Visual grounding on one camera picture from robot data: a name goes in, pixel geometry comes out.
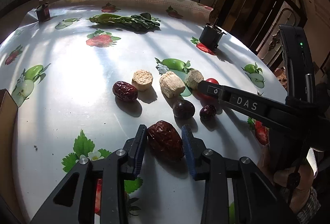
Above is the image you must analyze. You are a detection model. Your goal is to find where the small beige chunk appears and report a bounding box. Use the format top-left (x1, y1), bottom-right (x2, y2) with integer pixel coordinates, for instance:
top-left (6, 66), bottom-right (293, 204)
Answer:
top-left (185, 69), bottom-right (204, 90)

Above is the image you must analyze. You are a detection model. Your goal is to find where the brown cardboard box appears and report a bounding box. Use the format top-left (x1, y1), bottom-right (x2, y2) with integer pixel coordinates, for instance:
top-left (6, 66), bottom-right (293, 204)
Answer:
top-left (1, 89), bottom-right (21, 218)

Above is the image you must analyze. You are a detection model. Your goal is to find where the beige block chunk middle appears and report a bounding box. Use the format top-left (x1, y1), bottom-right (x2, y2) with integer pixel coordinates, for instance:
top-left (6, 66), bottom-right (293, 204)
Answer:
top-left (159, 71), bottom-right (186, 98)

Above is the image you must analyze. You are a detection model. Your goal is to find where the red cherry tomato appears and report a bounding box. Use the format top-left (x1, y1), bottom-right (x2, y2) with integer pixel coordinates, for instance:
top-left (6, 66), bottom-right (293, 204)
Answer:
top-left (197, 80), bottom-right (220, 100)

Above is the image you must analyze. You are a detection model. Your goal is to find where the person's hand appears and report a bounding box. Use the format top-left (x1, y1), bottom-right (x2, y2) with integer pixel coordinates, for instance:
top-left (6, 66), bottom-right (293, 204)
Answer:
top-left (257, 147), bottom-right (314, 214)

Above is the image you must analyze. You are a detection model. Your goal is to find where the dark round plum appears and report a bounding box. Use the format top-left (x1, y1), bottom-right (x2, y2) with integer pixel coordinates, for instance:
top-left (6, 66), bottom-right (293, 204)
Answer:
top-left (172, 99), bottom-right (195, 120)

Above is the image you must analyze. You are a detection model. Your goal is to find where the dark red jujube date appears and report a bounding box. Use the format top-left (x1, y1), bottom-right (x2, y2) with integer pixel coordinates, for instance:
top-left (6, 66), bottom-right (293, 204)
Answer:
top-left (199, 104), bottom-right (217, 121)

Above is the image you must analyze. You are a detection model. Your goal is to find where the large red jujube date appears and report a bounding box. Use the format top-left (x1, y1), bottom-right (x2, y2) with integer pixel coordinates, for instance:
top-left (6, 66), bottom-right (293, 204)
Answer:
top-left (147, 120), bottom-right (185, 163)

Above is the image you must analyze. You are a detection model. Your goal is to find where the dark bottle with cork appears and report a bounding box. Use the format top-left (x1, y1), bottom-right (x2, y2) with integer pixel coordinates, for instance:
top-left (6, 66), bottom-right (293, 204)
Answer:
top-left (36, 0), bottom-right (51, 22)

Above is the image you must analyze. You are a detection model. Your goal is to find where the fruit print tablecloth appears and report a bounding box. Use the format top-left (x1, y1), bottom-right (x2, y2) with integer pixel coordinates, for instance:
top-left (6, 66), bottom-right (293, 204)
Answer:
top-left (1, 0), bottom-right (286, 223)

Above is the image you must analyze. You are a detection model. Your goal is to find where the black cup with stick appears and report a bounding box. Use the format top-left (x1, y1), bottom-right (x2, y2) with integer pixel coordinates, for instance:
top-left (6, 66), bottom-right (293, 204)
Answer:
top-left (199, 18), bottom-right (225, 51)

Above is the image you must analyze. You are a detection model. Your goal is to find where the small dark red date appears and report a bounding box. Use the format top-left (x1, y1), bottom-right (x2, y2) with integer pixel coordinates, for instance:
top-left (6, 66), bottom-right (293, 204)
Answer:
top-left (112, 81), bottom-right (138, 102)

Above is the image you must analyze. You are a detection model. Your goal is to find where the green leafy vegetable bunch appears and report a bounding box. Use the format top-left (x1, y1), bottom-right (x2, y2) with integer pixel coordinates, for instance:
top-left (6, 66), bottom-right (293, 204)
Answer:
top-left (88, 12), bottom-right (160, 32)

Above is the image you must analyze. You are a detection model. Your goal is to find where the round beige chunk slice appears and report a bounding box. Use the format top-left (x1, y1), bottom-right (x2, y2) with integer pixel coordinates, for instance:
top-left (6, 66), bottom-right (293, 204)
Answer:
top-left (131, 70), bottom-right (153, 92)

